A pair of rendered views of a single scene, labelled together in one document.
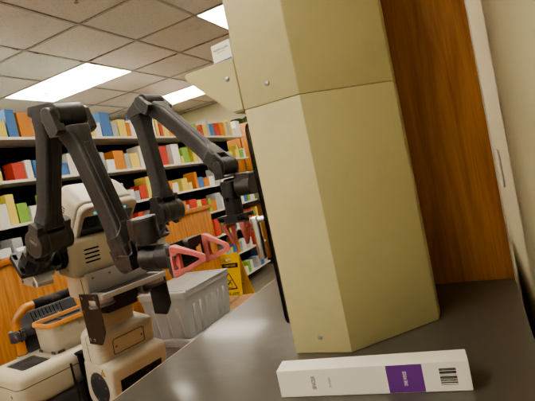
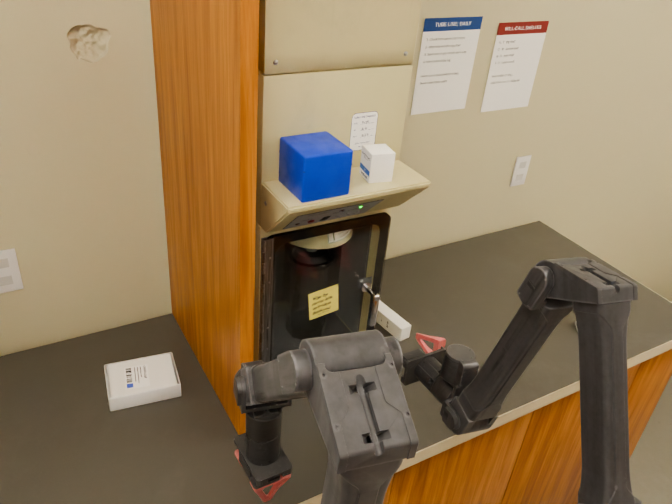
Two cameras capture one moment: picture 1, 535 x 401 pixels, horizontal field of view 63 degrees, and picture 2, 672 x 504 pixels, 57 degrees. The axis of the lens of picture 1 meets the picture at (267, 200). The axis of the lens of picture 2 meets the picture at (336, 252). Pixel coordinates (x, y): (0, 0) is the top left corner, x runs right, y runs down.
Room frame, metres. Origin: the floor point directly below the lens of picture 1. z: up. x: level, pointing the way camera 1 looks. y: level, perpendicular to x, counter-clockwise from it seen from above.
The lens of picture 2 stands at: (1.93, 0.55, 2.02)
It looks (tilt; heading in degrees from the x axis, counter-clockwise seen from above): 32 degrees down; 211
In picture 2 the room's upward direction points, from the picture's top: 6 degrees clockwise
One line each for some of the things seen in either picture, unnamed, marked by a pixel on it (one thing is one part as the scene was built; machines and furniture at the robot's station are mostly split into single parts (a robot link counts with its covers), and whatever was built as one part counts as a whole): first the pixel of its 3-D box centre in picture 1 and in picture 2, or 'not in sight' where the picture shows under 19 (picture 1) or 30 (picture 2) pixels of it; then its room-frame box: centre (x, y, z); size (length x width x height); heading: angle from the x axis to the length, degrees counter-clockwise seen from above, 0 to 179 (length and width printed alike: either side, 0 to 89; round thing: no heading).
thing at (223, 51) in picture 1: (229, 58); (377, 163); (0.93, 0.02, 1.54); 0.05 x 0.05 x 0.06; 54
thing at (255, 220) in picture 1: (265, 235); (370, 304); (0.88, 0.02, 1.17); 0.05 x 0.03 x 0.10; 64
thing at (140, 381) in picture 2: not in sight; (142, 380); (1.24, -0.37, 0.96); 0.16 x 0.12 x 0.04; 146
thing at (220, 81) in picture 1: (251, 98); (346, 204); (0.99, -0.01, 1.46); 0.32 x 0.11 x 0.10; 154
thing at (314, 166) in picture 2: not in sight; (314, 166); (1.06, -0.05, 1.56); 0.10 x 0.10 x 0.09; 64
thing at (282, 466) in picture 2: (234, 208); (262, 444); (1.38, 0.11, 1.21); 0.10 x 0.07 x 0.07; 64
